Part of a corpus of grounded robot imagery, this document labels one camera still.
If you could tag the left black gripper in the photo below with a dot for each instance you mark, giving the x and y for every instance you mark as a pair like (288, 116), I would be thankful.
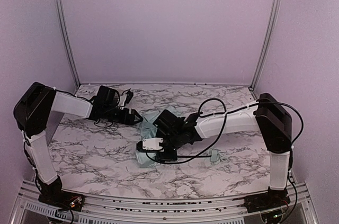
(130, 116)

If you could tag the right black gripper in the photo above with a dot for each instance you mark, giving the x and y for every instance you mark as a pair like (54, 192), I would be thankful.
(164, 152)

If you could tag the mint green folding umbrella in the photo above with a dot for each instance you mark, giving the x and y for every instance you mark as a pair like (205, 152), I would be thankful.
(148, 128)

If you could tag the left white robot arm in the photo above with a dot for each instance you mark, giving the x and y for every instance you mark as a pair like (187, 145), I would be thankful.
(32, 113)

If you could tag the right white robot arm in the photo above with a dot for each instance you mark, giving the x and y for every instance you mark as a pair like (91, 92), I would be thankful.
(265, 115)

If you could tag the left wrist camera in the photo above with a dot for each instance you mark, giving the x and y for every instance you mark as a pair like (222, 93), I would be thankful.
(125, 97)

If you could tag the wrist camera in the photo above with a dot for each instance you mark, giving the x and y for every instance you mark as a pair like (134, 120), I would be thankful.
(125, 97)
(150, 145)

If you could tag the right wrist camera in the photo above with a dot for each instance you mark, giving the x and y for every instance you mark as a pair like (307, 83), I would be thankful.
(150, 145)

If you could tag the front aluminium rail base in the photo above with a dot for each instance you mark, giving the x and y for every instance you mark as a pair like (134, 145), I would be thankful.
(110, 209)

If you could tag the left aluminium frame post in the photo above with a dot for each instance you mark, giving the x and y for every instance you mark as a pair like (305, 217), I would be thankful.
(66, 42)

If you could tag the aluminium frame post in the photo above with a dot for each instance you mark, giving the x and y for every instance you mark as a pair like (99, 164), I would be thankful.
(274, 12)
(66, 42)

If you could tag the right aluminium frame post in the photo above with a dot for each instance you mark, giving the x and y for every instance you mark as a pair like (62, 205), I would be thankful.
(274, 12)

